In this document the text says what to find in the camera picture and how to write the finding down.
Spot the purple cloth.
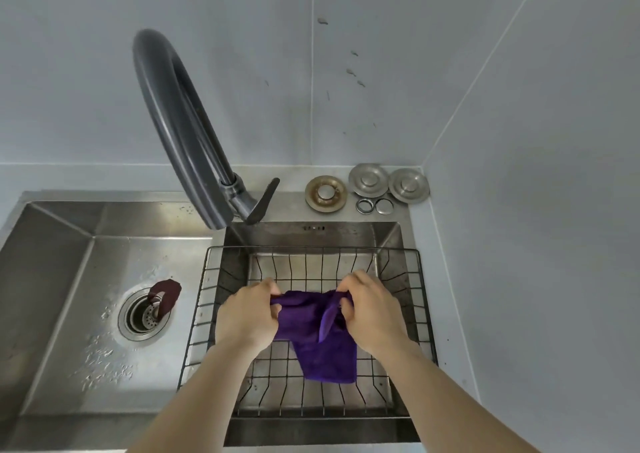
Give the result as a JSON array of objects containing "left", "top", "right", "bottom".
[{"left": 270, "top": 290, "right": 360, "bottom": 385}]

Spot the dark red sink stopper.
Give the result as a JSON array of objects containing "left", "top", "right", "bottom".
[{"left": 149, "top": 279, "right": 183, "bottom": 316}]

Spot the person's right hand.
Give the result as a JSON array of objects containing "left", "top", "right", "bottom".
[{"left": 338, "top": 270, "right": 409, "bottom": 357}]

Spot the steel drain strainer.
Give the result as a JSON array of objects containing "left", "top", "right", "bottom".
[{"left": 118, "top": 288, "right": 174, "bottom": 343}]

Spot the person's right forearm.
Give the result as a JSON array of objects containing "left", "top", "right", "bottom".
[{"left": 362, "top": 340, "right": 542, "bottom": 453}]

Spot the grey curved faucet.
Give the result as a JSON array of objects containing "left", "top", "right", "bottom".
[{"left": 132, "top": 29, "right": 281, "bottom": 231}]

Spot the brass drain flange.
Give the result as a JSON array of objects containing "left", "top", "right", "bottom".
[{"left": 305, "top": 175, "right": 349, "bottom": 213}]

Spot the black wire sink basket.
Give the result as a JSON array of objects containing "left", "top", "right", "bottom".
[{"left": 176, "top": 246, "right": 440, "bottom": 419}]

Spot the person's left hand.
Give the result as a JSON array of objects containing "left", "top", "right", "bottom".
[{"left": 215, "top": 278, "right": 284, "bottom": 354}]

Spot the person's left forearm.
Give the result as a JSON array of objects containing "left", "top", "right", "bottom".
[{"left": 125, "top": 340, "right": 276, "bottom": 453}]

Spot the steel sink drain cover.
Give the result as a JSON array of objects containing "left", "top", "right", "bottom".
[
  {"left": 348, "top": 163, "right": 391, "bottom": 199},
  {"left": 388, "top": 167, "right": 431, "bottom": 204}
]

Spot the stainless steel double sink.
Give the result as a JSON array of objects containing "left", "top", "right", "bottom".
[{"left": 0, "top": 190, "right": 437, "bottom": 453}]

